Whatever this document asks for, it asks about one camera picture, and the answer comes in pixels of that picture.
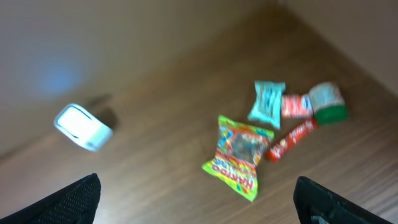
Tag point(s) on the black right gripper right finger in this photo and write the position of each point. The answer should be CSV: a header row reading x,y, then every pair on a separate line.
x,y
316,204

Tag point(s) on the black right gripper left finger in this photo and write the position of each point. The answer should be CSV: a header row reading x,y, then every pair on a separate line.
x,y
74,204

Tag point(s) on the red Nescafe stick pack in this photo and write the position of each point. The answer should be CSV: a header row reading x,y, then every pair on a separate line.
x,y
289,141

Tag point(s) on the green Haribo candy bag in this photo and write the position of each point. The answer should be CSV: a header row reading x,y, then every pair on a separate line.
x,y
239,149

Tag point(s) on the red tissue pack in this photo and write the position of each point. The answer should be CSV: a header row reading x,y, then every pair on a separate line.
x,y
296,106

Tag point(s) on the green lid small jar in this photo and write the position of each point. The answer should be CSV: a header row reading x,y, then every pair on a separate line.
x,y
328,103

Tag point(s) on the mint green wipes pack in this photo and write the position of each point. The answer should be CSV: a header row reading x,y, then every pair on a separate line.
x,y
267,107

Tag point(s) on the white barcode scanner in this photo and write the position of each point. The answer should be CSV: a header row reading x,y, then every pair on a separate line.
x,y
81,127

